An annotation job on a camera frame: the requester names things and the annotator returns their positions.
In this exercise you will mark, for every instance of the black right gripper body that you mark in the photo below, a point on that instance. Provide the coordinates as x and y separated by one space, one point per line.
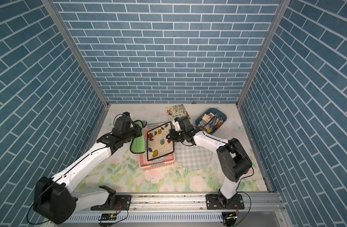
176 134

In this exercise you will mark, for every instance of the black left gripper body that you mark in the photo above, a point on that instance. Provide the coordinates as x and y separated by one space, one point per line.
134 132

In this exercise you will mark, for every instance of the green grey microfibre cloth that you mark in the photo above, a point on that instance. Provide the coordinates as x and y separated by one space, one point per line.
138 145

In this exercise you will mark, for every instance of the round checkered plate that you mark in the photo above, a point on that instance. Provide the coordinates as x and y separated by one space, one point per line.
192 157

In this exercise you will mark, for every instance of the square floral plate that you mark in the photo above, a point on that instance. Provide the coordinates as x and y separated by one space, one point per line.
158 145

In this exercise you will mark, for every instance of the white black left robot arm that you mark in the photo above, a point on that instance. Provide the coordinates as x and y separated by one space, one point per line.
55 198

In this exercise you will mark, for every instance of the round colourful patterned plate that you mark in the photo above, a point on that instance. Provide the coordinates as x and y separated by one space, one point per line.
167 158

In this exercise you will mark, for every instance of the colourful cartoon picture book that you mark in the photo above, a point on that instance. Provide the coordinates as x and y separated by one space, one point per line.
176 111

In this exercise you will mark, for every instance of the blue tray of stationery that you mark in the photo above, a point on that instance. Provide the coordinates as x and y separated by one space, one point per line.
211 120

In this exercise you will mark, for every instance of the pink perforated plastic basket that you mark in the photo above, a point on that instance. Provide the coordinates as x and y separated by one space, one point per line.
144 163

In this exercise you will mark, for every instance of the small green circuit board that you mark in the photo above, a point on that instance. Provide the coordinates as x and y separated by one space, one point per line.
110 217

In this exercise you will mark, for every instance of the right small circuit board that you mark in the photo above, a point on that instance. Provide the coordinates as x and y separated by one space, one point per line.
229 219

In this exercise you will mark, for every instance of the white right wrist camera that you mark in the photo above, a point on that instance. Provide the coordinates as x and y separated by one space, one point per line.
176 125

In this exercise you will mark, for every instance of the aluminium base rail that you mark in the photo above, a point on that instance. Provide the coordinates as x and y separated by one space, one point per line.
254 209

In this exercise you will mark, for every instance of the aluminium corner post left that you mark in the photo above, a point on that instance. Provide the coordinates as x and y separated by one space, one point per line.
61 26

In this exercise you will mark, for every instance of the aluminium corner post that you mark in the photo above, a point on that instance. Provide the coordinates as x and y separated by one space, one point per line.
61 26
266 43

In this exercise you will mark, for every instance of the aluminium corner post right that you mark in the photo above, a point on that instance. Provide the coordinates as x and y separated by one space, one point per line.
266 43

